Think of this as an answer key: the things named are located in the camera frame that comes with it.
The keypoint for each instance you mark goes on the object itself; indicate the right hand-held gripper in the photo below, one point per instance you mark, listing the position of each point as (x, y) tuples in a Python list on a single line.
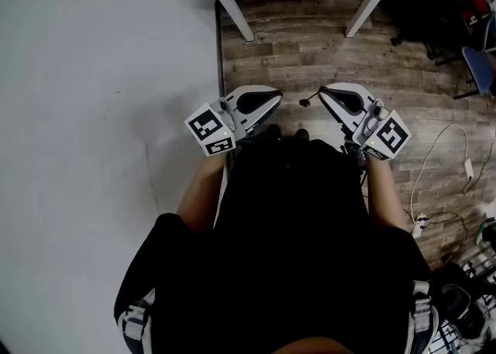
[(387, 133)]

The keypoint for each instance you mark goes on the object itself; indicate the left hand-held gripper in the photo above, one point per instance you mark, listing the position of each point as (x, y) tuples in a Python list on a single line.
[(217, 128)]

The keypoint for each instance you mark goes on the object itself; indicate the person's right forearm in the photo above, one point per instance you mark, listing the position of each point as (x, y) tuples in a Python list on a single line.
[(383, 197)]

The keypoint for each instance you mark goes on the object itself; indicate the person's left forearm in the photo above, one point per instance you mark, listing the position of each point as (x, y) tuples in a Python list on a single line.
[(201, 197)]

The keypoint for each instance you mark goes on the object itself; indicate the black waist device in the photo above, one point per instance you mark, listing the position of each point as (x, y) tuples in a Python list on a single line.
[(360, 159)]

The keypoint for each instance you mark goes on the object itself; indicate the person's left black shoe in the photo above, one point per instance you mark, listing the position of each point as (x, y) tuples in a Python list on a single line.
[(273, 131)]

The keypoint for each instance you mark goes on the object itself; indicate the person's black shoe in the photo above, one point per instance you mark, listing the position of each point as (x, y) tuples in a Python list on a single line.
[(302, 134), (273, 131)]

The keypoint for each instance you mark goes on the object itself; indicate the person's right black shoe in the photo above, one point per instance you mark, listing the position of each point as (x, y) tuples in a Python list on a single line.
[(302, 134)]

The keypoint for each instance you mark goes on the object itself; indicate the white power strip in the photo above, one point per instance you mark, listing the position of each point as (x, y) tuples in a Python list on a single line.
[(418, 228)]

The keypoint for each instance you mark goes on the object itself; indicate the blue chair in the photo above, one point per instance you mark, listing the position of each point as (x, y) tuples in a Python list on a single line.
[(480, 69)]

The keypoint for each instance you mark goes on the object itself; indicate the black office chair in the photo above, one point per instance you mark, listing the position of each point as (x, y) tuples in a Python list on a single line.
[(418, 4)]

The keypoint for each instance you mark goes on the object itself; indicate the person's black clothing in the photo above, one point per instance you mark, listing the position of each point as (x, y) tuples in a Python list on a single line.
[(286, 248)]

